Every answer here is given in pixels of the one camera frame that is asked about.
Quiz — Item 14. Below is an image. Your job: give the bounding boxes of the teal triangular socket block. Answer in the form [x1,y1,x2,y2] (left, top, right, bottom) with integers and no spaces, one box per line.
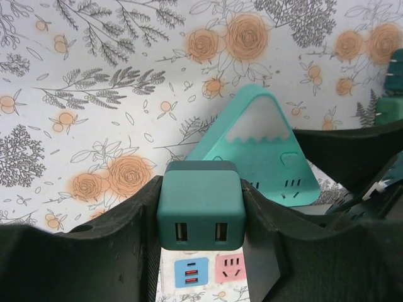
[187,84,322,208]

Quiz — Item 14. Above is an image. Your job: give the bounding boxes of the teal cube plug adapter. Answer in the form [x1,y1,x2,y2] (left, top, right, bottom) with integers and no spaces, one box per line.
[156,160,247,252]
[384,48,403,95]

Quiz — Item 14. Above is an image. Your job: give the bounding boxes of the white multi-socket power strip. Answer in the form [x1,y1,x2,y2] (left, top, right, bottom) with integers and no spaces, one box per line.
[156,247,249,302]

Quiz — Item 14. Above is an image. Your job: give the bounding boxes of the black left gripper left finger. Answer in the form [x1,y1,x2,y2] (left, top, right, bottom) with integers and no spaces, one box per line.
[0,175,163,302]

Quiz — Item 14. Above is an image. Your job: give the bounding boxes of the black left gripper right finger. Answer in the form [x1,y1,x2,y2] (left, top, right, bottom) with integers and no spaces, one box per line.
[239,178,403,302]

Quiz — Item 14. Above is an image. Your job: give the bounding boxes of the floral printed tablecloth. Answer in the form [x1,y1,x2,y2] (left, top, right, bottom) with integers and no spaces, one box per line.
[0,0,403,302]

